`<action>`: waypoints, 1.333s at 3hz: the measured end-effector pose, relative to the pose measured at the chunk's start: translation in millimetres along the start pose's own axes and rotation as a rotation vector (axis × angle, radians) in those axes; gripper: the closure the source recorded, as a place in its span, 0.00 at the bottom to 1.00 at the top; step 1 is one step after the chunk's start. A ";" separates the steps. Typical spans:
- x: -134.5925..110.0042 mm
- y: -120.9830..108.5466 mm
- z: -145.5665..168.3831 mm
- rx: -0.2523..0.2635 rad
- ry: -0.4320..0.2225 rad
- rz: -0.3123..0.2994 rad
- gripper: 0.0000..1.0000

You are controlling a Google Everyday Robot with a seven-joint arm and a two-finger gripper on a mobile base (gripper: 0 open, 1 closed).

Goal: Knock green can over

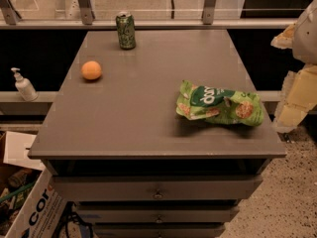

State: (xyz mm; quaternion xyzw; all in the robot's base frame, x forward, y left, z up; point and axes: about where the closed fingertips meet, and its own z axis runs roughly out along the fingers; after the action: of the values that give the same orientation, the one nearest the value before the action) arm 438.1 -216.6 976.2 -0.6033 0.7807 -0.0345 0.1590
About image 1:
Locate grey metal railing frame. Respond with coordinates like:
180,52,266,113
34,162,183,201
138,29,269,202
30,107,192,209
0,0,312,30

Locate orange ball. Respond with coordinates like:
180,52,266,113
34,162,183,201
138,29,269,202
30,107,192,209
81,60,102,80

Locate green chip bag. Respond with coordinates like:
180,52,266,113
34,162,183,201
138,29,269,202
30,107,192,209
176,80,264,126

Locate black cable on floor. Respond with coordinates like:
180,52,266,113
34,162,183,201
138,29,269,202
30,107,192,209
53,201,95,238

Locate white cardboard box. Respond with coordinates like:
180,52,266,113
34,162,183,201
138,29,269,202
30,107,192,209
3,131,66,238

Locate grey drawer cabinet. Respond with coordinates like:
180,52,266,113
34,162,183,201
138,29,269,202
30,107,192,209
29,30,285,238

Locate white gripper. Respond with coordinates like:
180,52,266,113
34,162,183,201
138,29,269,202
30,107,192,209
270,0,317,133

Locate white pump bottle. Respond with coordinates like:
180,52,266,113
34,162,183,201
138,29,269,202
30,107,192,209
11,67,38,101

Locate metal drawer knob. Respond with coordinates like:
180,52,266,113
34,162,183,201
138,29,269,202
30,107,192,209
153,189,163,200

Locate green soda can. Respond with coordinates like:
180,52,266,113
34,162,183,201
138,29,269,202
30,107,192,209
116,11,136,50

